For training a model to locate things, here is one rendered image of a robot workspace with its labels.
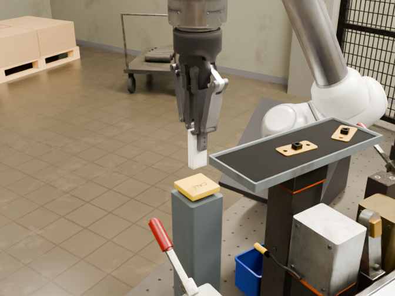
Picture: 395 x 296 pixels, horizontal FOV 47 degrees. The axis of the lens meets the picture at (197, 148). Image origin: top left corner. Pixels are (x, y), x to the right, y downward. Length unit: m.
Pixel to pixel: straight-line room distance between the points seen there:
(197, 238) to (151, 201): 2.13
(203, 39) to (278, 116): 0.78
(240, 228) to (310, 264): 0.67
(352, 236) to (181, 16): 0.45
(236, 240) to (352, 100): 0.55
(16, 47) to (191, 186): 5.07
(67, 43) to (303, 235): 5.69
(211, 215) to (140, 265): 1.66
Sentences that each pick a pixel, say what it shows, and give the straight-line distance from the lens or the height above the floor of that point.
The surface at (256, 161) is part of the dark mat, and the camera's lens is 0.89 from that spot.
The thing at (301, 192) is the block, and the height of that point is 1.08.
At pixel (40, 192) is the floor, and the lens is 3.21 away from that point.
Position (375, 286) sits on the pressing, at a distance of 0.89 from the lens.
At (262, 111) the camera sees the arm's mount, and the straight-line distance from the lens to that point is 1.79.
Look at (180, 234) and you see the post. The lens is 0.85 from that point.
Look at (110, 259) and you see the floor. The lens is 2.52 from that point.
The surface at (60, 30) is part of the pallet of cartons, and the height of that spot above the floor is 0.42.
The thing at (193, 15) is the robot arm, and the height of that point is 1.46.
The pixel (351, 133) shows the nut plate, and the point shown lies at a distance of 1.06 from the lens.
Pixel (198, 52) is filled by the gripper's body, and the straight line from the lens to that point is 0.68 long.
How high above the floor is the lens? 1.57
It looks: 26 degrees down
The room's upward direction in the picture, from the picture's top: straight up
